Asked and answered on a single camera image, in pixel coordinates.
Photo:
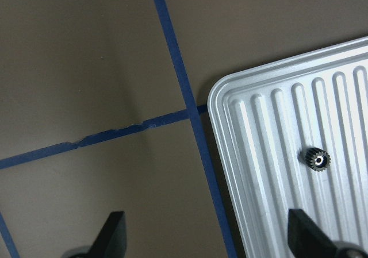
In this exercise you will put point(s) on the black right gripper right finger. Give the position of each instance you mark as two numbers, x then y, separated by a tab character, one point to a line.
306	239

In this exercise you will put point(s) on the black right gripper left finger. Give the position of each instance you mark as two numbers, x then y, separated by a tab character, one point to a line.
111	241

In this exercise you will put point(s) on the small black bearing gear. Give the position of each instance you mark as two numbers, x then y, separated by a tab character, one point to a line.
317	159

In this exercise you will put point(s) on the ribbed aluminium tray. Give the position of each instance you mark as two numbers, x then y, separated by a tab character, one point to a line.
266	117

